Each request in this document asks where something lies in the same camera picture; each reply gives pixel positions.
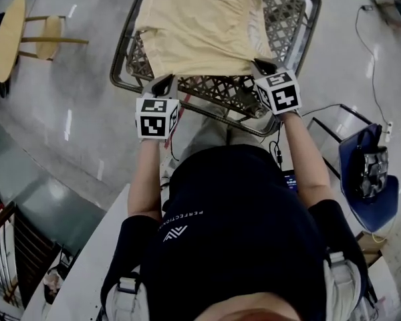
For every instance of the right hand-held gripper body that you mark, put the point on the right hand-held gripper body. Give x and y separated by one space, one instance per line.
280 92

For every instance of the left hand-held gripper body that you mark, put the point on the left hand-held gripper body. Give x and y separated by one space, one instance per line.
157 119

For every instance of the cream yellow cloth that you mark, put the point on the cream yellow cloth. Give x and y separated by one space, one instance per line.
200 28

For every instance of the person's left forearm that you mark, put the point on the person's left forearm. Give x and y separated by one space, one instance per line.
147 179

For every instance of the person's right forearm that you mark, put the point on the person's right forearm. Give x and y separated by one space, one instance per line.
304 159

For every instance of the dark wicker glass-top table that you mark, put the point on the dark wicker glass-top table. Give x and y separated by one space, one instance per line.
220 89

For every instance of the person's legs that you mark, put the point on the person's legs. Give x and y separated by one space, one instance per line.
205 139

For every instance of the black smartphone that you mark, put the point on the black smartphone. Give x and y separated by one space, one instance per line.
290 181

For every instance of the black power adapter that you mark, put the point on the black power adapter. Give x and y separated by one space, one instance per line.
367 8

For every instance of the white power strip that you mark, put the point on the white power strip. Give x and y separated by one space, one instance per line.
389 127

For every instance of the black and silver handbag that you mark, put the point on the black and silver handbag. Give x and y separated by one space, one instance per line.
374 169

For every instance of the person's torso in black shirt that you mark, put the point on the person's torso in black shirt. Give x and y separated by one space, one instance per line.
237 232

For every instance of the blue chair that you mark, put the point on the blue chair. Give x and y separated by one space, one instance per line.
364 206

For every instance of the round wooden table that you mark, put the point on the round wooden table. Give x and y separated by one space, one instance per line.
10 38

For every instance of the brown cardboard box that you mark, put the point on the brown cardboard box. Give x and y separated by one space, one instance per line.
371 242

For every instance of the black staircase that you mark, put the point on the black staircase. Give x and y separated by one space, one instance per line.
30 256

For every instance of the person's face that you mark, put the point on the person's face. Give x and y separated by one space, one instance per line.
254 309

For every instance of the black metal frame stand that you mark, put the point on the black metal frame stand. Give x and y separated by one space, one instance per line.
356 113

